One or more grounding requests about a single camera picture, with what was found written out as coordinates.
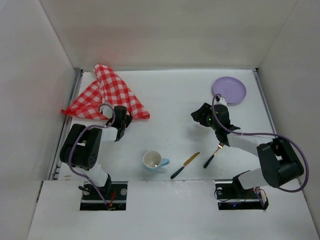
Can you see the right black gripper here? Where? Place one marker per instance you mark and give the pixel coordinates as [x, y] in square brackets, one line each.
[223, 135]

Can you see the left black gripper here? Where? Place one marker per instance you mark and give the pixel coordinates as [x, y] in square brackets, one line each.
[124, 122]

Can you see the red white checkered cloth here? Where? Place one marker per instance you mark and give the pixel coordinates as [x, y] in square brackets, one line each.
[108, 88]

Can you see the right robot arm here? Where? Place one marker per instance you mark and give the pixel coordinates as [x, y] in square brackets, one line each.
[281, 160]

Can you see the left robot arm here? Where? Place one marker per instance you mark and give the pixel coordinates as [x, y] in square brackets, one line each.
[81, 148]

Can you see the lilac plastic plate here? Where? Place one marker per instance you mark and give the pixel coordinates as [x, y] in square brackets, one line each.
[230, 88]

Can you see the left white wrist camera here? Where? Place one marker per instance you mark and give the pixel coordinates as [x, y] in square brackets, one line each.
[108, 113]

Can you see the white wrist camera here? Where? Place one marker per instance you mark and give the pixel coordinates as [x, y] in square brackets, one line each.
[219, 100]
[108, 113]

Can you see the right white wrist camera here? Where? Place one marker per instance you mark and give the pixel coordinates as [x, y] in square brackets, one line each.
[219, 100]

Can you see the gold fork dark handle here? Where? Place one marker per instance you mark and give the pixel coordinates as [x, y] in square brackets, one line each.
[219, 146]

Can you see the white mug blue handle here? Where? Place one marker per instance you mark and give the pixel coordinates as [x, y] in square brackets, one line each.
[153, 161]

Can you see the gold knife dark handle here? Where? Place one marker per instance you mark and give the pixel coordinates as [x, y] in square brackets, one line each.
[174, 175]

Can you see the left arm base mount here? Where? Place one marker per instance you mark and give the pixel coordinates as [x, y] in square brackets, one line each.
[114, 198]

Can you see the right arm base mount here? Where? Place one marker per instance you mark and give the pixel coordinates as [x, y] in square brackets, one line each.
[228, 198]

